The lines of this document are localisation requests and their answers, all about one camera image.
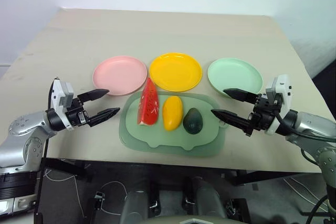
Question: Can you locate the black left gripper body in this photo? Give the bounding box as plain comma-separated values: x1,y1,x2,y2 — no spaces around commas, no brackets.
65,97,92,128

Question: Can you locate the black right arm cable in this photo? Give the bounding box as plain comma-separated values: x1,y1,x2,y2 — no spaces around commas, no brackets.
274,98,336,141

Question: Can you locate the white cord on floor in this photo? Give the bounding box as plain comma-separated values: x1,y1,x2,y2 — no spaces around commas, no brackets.
43,167,127,217

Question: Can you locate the grey rounded robot leg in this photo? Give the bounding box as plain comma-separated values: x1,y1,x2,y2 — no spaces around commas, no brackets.
120,189,151,224
195,179,228,224

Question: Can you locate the yellow mango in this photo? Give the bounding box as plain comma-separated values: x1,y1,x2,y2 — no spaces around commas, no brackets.
162,96,184,132

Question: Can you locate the green cutting board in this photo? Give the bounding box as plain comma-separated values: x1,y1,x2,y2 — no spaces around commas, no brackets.
118,91,229,158

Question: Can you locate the red watermelon slice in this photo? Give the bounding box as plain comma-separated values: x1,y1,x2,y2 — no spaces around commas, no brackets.
136,78,160,126

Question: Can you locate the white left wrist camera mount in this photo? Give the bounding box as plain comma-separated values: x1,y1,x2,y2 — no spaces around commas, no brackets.
49,78,76,131

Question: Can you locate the pink plate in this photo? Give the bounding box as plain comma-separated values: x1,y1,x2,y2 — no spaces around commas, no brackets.
92,55,148,97

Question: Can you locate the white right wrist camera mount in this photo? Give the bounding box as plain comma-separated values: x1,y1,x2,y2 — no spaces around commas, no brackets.
264,74,292,134

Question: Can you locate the yellow plate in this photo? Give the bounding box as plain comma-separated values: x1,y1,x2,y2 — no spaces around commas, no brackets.
149,52,203,93

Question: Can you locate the black table frame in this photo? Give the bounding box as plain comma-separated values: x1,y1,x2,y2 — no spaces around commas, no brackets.
40,157,308,187

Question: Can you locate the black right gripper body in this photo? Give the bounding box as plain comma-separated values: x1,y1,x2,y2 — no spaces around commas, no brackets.
245,93,281,137

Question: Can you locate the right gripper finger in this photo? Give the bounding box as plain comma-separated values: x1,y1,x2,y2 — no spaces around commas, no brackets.
223,88,260,104
210,109,250,131

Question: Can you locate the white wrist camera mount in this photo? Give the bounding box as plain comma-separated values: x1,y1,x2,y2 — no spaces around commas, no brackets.
264,74,292,134
49,78,76,131

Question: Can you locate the light green plate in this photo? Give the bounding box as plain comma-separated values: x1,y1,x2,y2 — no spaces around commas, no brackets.
207,58,264,98

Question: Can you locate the dark green avocado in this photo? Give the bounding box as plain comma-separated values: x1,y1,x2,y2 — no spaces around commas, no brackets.
182,108,204,134

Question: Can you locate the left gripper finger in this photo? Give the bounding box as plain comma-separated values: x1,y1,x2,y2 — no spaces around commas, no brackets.
77,89,110,103
87,107,121,127

